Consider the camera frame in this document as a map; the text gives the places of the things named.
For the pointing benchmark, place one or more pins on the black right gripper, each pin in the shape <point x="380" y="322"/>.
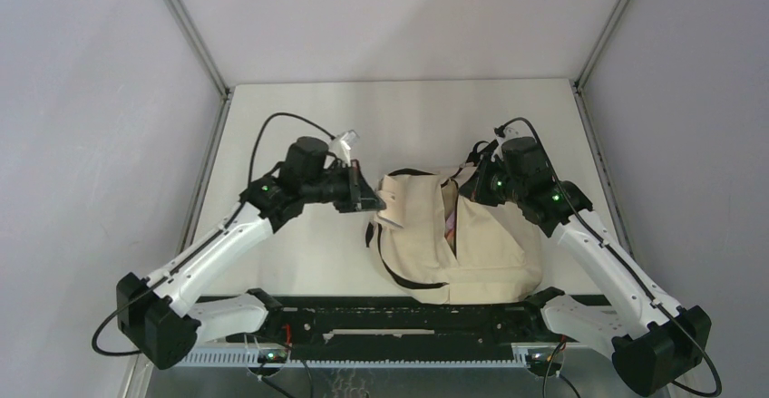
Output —
<point x="474" y="187"/>

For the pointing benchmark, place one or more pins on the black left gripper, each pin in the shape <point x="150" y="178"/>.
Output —
<point x="360" y="197"/>

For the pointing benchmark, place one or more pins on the cream canvas student bag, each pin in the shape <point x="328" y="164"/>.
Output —
<point x="496" y="258"/>

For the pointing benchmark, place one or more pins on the pink highlighter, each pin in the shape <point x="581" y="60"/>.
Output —
<point x="450" y="221"/>

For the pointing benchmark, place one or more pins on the tan small wallet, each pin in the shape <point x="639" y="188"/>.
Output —
<point x="392" y="190"/>

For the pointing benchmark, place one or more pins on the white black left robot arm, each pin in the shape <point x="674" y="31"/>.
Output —
<point x="162" y="315"/>

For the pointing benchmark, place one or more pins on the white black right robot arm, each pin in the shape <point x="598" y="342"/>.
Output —
<point x="651" y="340"/>

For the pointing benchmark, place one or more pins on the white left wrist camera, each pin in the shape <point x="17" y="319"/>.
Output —
<point x="342" y="145"/>

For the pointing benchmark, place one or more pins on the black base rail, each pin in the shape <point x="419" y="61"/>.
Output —
<point x="398" y="330"/>

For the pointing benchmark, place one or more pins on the aluminium frame right post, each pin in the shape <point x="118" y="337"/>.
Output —
<point x="608" y="29"/>

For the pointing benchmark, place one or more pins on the aluminium frame post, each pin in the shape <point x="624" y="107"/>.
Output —
<point x="608" y="29"/>
<point x="194" y="39"/>

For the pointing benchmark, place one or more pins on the aluminium frame left post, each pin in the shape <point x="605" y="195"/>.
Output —
<point x="194" y="39"/>

